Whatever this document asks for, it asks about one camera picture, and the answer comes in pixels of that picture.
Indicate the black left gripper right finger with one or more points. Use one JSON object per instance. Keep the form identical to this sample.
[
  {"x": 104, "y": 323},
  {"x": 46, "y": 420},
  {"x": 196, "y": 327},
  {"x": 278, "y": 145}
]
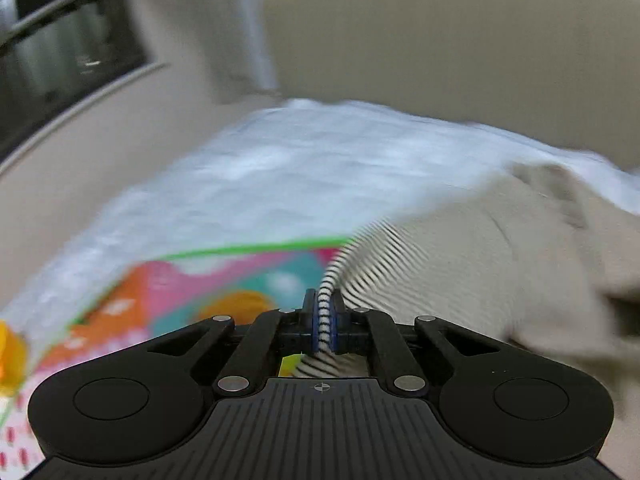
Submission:
[{"x": 374, "y": 335}]

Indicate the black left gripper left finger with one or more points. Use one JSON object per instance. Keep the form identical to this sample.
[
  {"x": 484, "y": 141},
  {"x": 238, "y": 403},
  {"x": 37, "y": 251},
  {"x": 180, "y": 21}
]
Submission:
[{"x": 273, "y": 336}]

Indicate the beige striped knit sweater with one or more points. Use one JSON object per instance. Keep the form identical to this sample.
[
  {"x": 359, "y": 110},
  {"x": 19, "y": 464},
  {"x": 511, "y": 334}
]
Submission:
[{"x": 536, "y": 257}]

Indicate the colourful cartoon play mat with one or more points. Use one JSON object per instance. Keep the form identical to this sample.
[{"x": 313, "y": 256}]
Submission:
[{"x": 156, "y": 297}]

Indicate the white quilted bed cover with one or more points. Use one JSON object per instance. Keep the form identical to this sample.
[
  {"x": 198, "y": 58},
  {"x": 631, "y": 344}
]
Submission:
[{"x": 303, "y": 169}]

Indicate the orange yellow plastic cup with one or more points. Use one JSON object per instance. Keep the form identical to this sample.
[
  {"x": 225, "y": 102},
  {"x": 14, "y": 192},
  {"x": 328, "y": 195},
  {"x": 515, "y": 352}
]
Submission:
[{"x": 13, "y": 360}]

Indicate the grey curtain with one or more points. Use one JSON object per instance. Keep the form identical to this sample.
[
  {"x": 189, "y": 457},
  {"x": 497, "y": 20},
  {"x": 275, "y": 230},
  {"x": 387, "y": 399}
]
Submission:
[{"x": 218, "y": 46}]

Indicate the beige padded headboard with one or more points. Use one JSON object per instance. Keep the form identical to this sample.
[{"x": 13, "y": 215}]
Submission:
[{"x": 563, "y": 72}]

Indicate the dark window with railing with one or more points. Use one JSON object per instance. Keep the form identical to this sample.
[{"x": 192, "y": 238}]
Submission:
[{"x": 55, "y": 53}]

